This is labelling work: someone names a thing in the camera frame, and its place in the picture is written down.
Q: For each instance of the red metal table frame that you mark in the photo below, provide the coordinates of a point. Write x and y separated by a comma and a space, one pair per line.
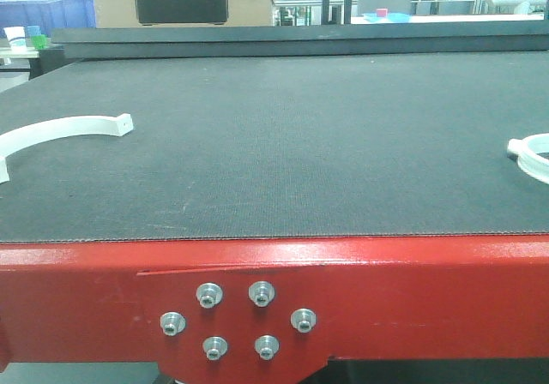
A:
374, 297

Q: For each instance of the silver bolt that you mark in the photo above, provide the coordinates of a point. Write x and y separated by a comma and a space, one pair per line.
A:
209, 295
172, 323
303, 320
214, 347
266, 347
261, 293

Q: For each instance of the white paper cup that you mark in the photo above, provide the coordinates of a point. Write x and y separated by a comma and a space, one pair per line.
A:
16, 37

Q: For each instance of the green cup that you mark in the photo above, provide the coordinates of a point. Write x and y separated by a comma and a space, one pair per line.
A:
39, 42

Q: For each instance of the white half-ring pipe clamp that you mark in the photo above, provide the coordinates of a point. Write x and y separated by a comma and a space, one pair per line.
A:
33, 134

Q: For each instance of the silver bolt bottom right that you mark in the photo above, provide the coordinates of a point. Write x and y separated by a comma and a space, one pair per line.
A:
266, 347

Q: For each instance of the silver bolt bottom left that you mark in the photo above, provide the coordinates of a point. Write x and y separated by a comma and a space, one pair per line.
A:
214, 347

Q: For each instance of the silver bolt top right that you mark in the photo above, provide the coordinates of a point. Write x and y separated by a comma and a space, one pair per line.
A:
261, 293

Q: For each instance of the blue plastic crate background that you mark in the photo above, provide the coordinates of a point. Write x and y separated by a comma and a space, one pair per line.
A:
48, 14

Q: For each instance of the silver bolt far right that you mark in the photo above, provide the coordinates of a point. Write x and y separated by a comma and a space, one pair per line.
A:
303, 320

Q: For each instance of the silver bolt top left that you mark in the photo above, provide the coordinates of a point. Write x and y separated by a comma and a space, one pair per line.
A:
209, 295

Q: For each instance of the white ring pipe clamp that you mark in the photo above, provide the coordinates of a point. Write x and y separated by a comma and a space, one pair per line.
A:
528, 152

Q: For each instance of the silver bolt far left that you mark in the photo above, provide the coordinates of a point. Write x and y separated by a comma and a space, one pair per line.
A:
172, 323

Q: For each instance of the dark grey table mat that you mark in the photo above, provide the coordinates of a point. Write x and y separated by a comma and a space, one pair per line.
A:
280, 147

